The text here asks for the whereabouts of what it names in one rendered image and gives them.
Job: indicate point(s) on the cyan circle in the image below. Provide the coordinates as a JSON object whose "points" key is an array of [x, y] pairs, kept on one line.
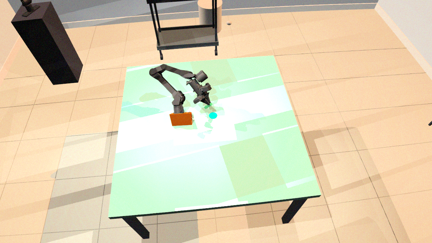
{"points": [[212, 115]]}

